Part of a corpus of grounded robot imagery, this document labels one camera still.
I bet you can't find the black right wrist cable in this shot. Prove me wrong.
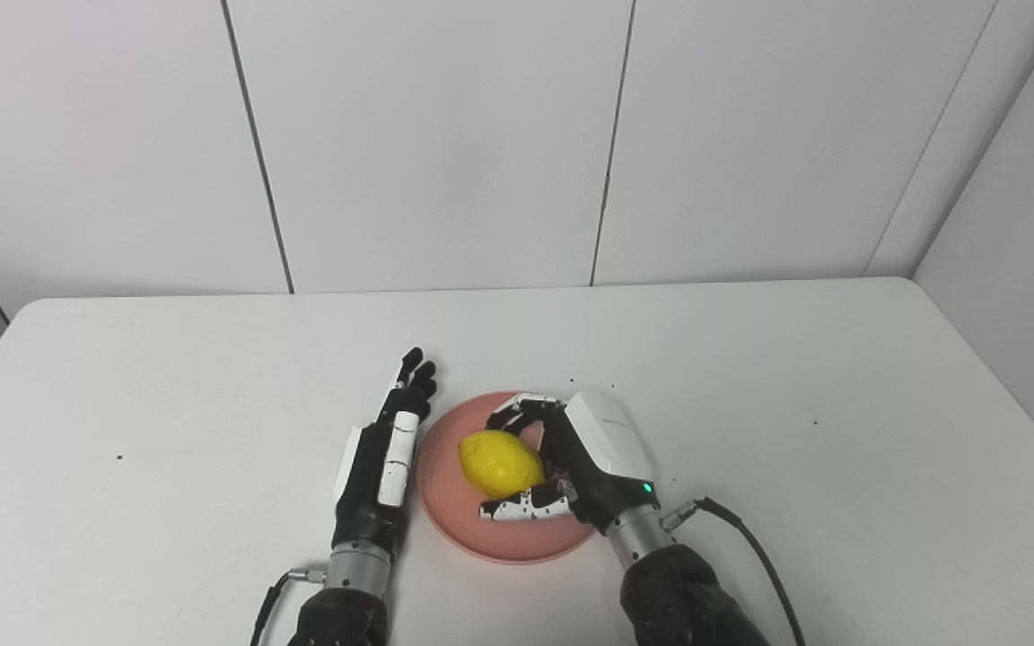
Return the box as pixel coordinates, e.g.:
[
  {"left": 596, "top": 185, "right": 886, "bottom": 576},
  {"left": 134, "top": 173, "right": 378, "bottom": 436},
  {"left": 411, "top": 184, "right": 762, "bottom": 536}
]
[{"left": 661, "top": 496, "right": 807, "bottom": 646}]

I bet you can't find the pink round plate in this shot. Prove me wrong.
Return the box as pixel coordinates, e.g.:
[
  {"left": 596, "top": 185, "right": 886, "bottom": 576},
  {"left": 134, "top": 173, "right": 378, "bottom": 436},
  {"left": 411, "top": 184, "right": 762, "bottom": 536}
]
[{"left": 416, "top": 390, "right": 599, "bottom": 565}]

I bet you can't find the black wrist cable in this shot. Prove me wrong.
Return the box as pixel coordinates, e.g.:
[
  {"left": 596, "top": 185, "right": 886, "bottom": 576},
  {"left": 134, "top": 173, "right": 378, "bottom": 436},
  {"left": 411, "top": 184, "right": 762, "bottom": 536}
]
[
  {"left": 250, "top": 567, "right": 329, "bottom": 646},
  {"left": 661, "top": 496, "right": 807, "bottom": 646}
]

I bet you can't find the yellow lemon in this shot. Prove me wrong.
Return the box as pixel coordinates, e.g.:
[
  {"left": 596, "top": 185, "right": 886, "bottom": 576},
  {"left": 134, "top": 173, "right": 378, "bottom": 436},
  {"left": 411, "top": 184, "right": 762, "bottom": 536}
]
[{"left": 458, "top": 430, "right": 546, "bottom": 500}]

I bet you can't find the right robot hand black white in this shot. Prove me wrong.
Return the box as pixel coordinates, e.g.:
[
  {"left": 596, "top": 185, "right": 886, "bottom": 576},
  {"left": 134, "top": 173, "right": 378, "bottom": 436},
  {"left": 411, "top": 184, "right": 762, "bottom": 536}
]
[{"left": 478, "top": 389, "right": 663, "bottom": 537}]

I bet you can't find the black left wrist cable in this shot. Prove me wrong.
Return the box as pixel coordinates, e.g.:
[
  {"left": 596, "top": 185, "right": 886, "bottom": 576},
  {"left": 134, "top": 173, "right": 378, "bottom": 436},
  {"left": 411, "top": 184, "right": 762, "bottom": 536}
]
[{"left": 250, "top": 567, "right": 329, "bottom": 646}]

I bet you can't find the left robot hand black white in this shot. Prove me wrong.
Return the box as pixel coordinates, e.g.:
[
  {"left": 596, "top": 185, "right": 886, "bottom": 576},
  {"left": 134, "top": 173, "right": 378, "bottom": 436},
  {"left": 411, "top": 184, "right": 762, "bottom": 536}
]
[{"left": 330, "top": 346, "right": 440, "bottom": 555}]

